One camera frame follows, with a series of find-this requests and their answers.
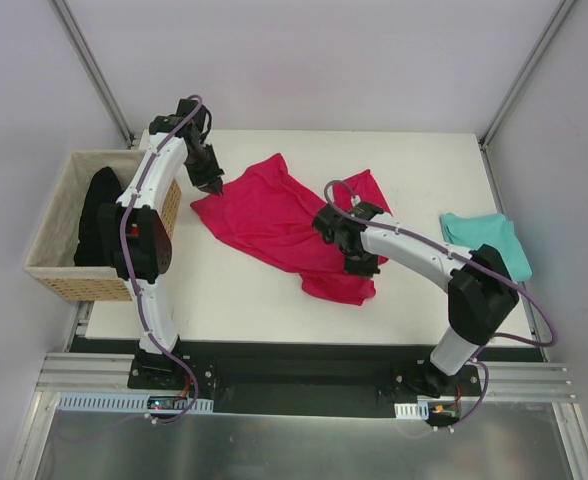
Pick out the pink t shirt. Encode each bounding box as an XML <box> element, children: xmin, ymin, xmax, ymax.
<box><xmin>191</xmin><ymin>153</ymin><xmax>376</xmax><ymax>306</ymax></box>

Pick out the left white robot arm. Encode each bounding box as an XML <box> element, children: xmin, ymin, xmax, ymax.
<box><xmin>97</xmin><ymin>95</ymin><xmax>224</xmax><ymax>355</ymax></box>

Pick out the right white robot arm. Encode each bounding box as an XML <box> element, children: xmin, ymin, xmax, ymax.
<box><xmin>312</xmin><ymin>201</ymin><xmax>519</xmax><ymax>395</ymax></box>

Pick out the black t shirt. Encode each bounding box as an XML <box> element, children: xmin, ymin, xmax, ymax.
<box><xmin>74</xmin><ymin>167</ymin><xmax>123</xmax><ymax>267</ymax></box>

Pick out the folded teal t shirt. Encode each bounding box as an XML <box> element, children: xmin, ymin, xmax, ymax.
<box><xmin>439</xmin><ymin>213</ymin><xmax>532</xmax><ymax>282</ymax></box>

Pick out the wicker laundry basket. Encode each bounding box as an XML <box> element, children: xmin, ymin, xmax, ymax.
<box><xmin>22</xmin><ymin>149</ymin><xmax>183</xmax><ymax>303</ymax></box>

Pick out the right white cable duct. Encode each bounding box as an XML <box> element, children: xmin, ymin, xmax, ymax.
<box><xmin>394</xmin><ymin>401</ymin><xmax>429</xmax><ymax>421</ymax></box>

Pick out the white cable duct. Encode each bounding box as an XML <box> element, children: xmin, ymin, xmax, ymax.
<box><xmin>394</xmin><ymin>401</ymin><xmax>429</xmax><ymax>421</ymax></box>
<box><xmin>58</xmin><ymin>393</ymin><xmax>214</xmax><ymax>415</ymax></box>

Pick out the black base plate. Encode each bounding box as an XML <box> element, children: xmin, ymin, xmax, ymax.
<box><xmin>127</xmin><ymin>341</ymin><xmax>482</xmax><ymax>418</ymax></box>

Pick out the aluminium rail frame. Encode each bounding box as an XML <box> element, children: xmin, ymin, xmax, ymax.
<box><xmin>7</xmin><ymin>290</ymin><xmax>588</xmax><ymax>479</ymax></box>

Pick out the left rear aluminium post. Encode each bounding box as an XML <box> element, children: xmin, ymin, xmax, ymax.
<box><xmin>48</xmin><ymin>0</ymin><xmax>135</xmax><ymax>148</ymax></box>

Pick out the aluminium post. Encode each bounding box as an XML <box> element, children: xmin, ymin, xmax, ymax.
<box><xmin>48</xmin><ymin>0</ymin><xmax>135</xmax><ymax>148</ymax></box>
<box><xmin>478</xmin><ymin>0</ymin><xmax>579</xmax><ymax>152</ymax></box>

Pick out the left white cable duct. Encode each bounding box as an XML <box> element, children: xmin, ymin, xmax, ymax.
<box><xmin>58</xmin><ymin>393</ymin><xmax>214</xmax><ymax>415</ymax></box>

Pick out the right rear aluminium post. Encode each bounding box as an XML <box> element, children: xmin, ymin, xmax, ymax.
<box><xmin>478</xmin><ymin>0</ymin><xmax>579</xmax><ymax>152</ymax></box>

